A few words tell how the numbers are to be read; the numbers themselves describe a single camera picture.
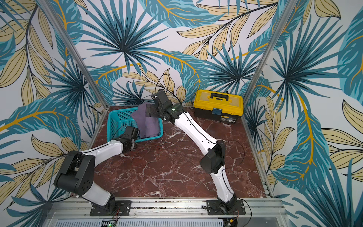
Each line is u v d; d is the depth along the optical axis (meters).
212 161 0.55
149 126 0.92
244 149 0.97
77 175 0.45
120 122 1.04
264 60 0.89
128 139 0.73
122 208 0.73
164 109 0.59
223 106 0.98
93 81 1.03
